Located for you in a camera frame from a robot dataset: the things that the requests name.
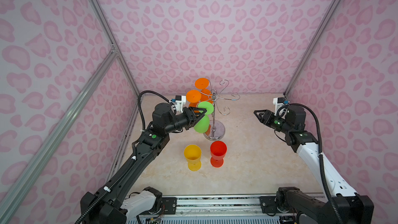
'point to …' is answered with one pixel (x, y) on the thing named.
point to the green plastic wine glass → (203, 125)
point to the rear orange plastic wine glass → (206, 95)
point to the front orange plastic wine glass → (193, 97)
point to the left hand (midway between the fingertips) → (207, 110)
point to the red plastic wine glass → (218, 150)
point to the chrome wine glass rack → (216, 130)
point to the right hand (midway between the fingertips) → (257, 112)
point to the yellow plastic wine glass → (193, 154)
